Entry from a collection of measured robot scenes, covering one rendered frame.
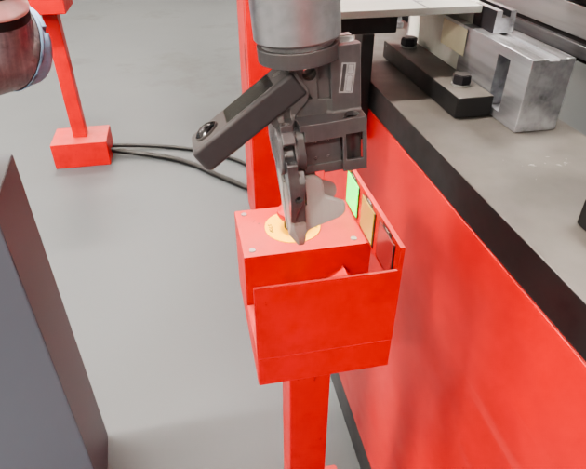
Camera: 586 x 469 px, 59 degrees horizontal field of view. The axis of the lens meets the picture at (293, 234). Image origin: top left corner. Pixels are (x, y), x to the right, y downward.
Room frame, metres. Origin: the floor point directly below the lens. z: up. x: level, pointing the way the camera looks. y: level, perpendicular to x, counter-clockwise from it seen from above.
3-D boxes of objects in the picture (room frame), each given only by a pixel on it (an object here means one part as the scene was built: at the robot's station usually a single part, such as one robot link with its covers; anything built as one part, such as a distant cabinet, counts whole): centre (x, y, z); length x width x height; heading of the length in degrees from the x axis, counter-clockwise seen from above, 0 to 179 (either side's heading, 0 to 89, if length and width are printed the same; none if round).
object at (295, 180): (0.44, 0.00, 0.92); 0.05 x 0.02 x 0.09; 11
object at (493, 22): (0.86, -0.28, 0.98); 0.20 x 0.03 x 0.03; 11
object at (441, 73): (0.84, -0.22, 0.89); 0.30 x 0.05 x 0.03; 11
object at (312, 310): (0.52, -0.02, 0.75); 0.20 x 0.16 x 0.18; 11
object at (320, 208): (0.45, -0.02, 0.87); 0.06 x 0.03 x 0.09; 101
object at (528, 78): (0.83, -0.28, 0.92); 0.39 x 0.06 x 0.10; 11
